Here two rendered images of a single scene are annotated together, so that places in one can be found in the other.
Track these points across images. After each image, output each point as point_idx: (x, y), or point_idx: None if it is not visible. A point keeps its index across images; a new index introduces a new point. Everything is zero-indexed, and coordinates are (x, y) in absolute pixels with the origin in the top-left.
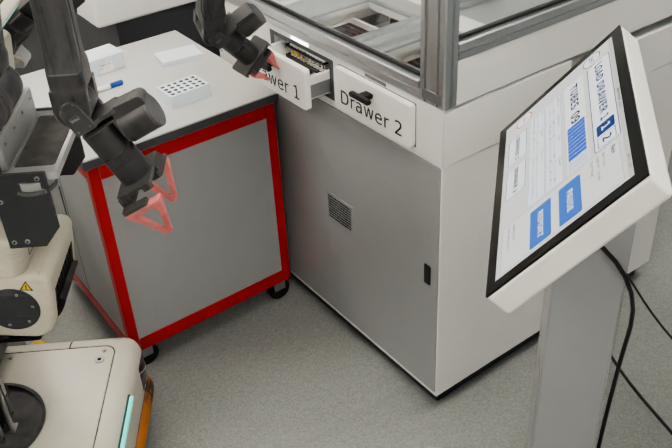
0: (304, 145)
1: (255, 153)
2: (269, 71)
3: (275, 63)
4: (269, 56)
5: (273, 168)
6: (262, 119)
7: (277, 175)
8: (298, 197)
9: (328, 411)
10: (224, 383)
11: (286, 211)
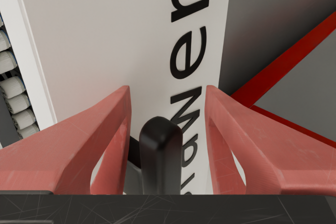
0: None
1: (323, 85)
2: (174, 123)
3: (95, 109)
4: (23, 187)
5: (304, 51)
6: (262, 109)
7: (305, 42)
8: (304, 0)
9: None
10: None
11: (312, 26)
